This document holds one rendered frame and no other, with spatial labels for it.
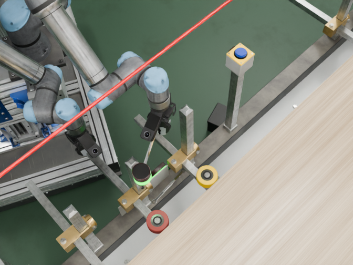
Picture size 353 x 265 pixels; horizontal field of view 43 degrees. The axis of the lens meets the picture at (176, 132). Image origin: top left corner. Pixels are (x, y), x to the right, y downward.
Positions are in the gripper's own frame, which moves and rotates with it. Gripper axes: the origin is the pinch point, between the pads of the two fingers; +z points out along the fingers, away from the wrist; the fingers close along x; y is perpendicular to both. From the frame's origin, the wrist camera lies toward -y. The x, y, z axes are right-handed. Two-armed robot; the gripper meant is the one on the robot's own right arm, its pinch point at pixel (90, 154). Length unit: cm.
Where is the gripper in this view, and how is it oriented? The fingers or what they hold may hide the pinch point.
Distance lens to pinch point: 185.5
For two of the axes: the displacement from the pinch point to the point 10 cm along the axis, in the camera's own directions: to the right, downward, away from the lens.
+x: -7.3, 6.2, -3.1
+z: 0.2, 4.6, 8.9
